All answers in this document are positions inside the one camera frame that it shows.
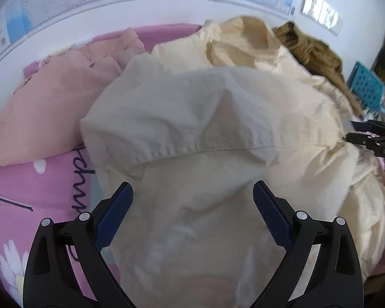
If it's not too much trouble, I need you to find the white wall socket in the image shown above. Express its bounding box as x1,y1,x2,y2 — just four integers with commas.
302,0,319,16
316,1,330,25

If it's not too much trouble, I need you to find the pink garment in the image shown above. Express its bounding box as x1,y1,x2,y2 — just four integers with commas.
0,27,155,170

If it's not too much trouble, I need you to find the blue perforated plastic basket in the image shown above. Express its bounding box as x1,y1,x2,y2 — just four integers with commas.
350,61,385,113

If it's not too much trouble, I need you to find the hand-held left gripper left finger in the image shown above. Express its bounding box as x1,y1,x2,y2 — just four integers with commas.
23,181,138,308

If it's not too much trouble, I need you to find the pink floral blanket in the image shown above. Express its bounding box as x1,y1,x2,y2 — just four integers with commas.
0,22,203,308

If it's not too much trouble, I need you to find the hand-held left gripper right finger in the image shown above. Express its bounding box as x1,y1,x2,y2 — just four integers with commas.
252,180,364,308

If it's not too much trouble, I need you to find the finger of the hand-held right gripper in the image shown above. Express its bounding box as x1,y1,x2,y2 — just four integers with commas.
351,120,385,134
345,132,385,150

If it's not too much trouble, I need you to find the cream yellow large garment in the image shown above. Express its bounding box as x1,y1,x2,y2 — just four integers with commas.
80,15,385,308

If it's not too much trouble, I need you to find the olive brown garment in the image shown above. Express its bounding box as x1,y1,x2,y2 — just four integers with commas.
272,21,364,116

